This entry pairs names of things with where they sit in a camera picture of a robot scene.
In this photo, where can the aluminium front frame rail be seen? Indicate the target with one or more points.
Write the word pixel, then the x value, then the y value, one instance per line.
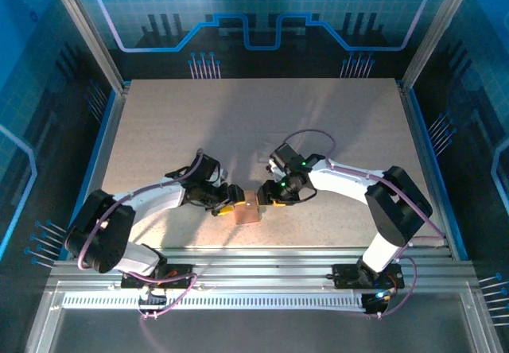
pixel 262 265

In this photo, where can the aluminium right side rail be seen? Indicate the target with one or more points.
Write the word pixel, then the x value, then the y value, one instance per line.
pixel 431 170

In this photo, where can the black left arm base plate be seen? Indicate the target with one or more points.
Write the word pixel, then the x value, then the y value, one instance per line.
pixel 179 275

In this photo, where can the brown leather card holder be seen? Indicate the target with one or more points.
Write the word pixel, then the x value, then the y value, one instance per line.
pixel 248 212

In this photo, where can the aluminium frame post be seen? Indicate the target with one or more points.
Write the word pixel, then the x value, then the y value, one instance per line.
pixel 85 31
pixel 437 27

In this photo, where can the aluminium left frame post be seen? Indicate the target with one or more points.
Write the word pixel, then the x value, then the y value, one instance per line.
pixel 85 31

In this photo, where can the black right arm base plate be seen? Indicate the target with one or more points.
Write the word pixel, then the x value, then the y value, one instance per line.
pixel 346 276

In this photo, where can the aluminium left side rail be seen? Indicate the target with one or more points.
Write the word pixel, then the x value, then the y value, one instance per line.
pixel 105 150

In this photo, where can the aluminium right frame post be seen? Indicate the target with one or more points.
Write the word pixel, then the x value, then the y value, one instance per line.
pixel 437 27

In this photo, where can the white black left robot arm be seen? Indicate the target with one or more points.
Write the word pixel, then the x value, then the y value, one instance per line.
pixel 159 200

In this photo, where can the black electronics board with LED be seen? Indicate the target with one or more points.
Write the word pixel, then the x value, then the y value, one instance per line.
pixel 378 301

